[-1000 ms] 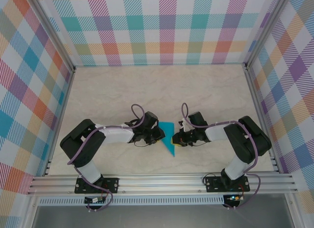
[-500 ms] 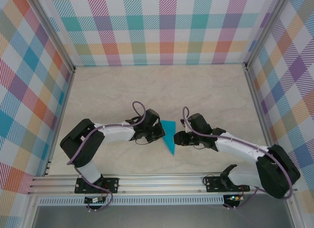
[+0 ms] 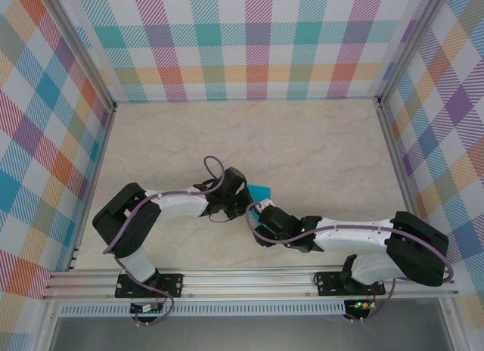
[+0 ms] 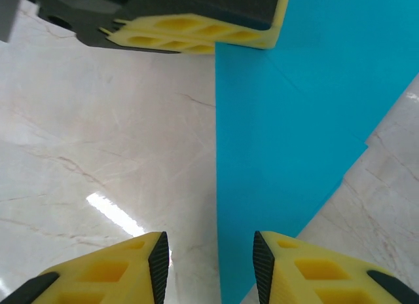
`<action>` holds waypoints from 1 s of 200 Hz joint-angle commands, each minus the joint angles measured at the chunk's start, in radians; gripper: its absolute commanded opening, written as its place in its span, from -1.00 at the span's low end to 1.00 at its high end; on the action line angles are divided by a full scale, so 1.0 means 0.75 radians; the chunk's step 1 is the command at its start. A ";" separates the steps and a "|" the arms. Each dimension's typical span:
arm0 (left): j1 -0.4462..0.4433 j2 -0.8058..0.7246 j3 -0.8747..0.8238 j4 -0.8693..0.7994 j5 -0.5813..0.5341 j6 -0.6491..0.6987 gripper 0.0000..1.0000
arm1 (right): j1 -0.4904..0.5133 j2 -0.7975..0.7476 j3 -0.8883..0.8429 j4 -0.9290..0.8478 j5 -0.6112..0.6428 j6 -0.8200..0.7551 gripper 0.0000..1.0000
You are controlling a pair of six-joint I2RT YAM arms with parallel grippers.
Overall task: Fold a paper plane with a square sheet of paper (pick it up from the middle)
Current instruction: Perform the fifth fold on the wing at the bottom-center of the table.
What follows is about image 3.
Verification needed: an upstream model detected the blue paper sheet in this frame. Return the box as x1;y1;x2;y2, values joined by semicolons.
246;184;274;224

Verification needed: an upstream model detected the grey metal sheet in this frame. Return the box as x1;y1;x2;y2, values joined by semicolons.
51;315;455;351

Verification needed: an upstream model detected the small black circuit board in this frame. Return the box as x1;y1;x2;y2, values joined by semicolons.
130;302;164;314

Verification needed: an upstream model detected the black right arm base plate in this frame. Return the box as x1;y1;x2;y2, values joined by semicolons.
315;270;386;297

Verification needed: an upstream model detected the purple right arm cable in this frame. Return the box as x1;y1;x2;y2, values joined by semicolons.
245;203;455;324

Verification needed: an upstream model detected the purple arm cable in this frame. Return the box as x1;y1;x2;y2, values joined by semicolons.
245;203;455;324
102;156;228;326

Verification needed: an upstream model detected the aluminium mounting rail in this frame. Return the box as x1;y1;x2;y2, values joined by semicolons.
41;266;461;301

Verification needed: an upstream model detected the slotted grey cable tray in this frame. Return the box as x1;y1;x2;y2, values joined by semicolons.
60;304;347;317

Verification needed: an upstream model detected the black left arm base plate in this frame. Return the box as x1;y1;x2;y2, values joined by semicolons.
115;273;185;299

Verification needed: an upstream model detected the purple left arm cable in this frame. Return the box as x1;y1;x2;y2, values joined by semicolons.
102;156;228;326

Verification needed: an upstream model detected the aluminium side rail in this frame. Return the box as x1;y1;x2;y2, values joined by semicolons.
66;103;118;272
372;97;436;269

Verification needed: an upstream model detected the aluminium frame leg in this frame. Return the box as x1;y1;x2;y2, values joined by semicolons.
438;297;472;351
36;300;64;351

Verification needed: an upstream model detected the aluminium frame upright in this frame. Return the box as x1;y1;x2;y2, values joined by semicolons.
44;0;117;112
376;0;453;110

